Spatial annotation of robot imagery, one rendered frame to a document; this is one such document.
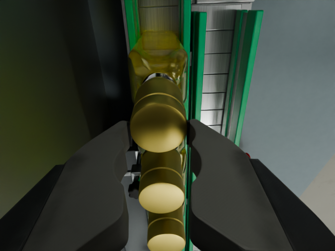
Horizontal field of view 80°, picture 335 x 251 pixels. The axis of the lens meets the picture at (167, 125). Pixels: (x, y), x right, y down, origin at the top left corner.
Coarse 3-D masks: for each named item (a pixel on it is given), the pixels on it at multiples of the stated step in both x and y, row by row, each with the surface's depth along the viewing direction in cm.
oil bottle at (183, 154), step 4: (184, 148) 25; (184, 152) 24; (180, 156) 24; (184, 156) 24; (184, 160) 24; (184, 164) 24; (184, 168) 24; (184, 172) 24; (184, 176) 24; (184, 180) 24; (184, 184) 25
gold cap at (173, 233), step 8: (152, 216) 19; (160, 216) 18; (168, 216) 18; (176, 216) 18; (152, 224) 18; (160, 224) 17; (168, 224) 17; (176, 224) 18; (152, 232) 17; (160, 232) 17; (168, 232) 17; (176, 232) 17; (184, 232) 18; (152, 240) 17; (160, 240) 17; (168, 240) 17; (176, 240) 17; (184, 240) 17; (152, 248) 18; (160, 248) 18; (168, 248) 18; (176, 248) 18
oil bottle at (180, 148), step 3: (183, 105) 22; (183, 141) 21; (180, 144) 21; (183, 144) 22; (138, 147) 22; (141, 147) 21; (177, 147) 21; (180, 147) 21; (183, 147) 22; (141, 150) 22; (144, 150) 21; (177, 150) 21; (180, 150) 22
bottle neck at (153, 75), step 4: (156, 72) 17; (160, 72) 17; (148, 76) 17; (152, 76) 16; (156, 76) 16; (160, 76) 16; (164, 76) 16; (168, 76) 17; (144, 80) 17; (172, 80) 17
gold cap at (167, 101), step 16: (160, 80) 14; (144, 96) 12; (160, 96) 11; (176, 96) 13; (144, 112) 11; (160, 112) 11; (176, 112) 11; (144, 128) 11; (160, 128) 11; (176, 128) 11; (144, 144) 12; (160, 144) 12; (176, 144) 12
